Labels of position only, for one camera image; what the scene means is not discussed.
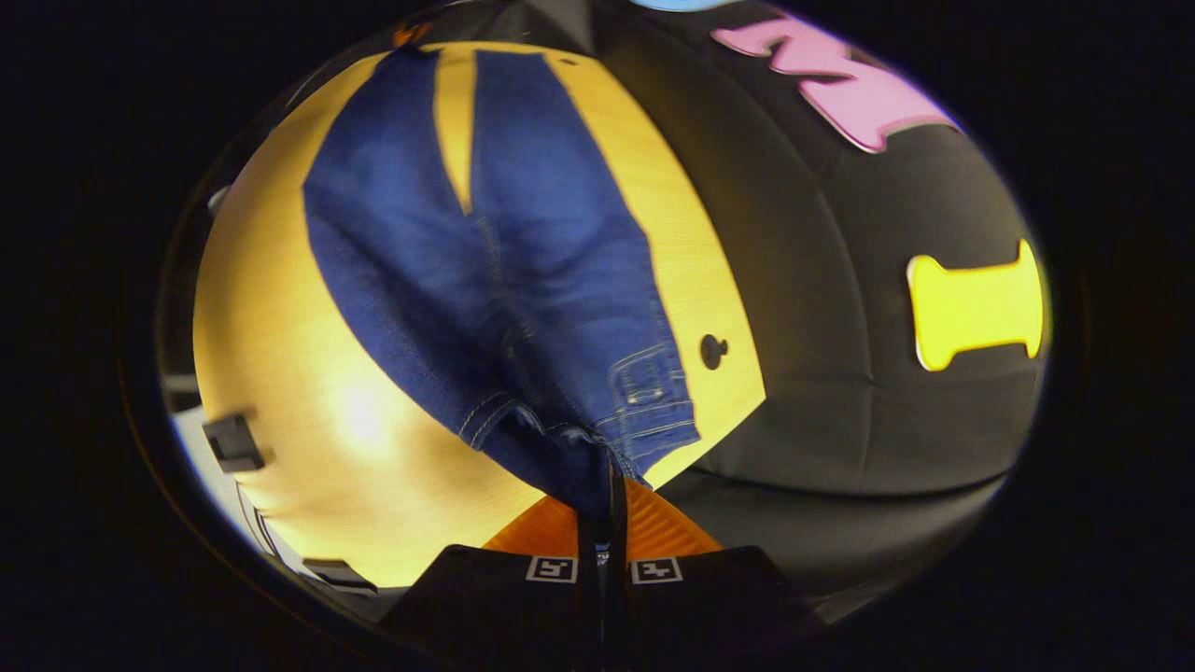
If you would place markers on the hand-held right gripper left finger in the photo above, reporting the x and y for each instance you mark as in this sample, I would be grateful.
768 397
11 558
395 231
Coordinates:
590 579

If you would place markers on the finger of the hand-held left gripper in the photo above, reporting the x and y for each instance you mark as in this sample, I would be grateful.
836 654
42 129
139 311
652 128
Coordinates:
413 34

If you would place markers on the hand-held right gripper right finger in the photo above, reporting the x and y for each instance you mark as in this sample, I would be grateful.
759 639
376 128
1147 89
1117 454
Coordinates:
619 579

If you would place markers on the blue denim jeans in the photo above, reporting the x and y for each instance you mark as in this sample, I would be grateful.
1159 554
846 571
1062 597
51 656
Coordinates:
541 243

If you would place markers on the black backdrop cloth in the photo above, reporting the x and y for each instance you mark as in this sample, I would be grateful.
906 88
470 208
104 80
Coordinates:
822 280

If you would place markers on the black table bracket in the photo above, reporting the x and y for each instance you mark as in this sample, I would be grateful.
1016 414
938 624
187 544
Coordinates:
338 574
233 443

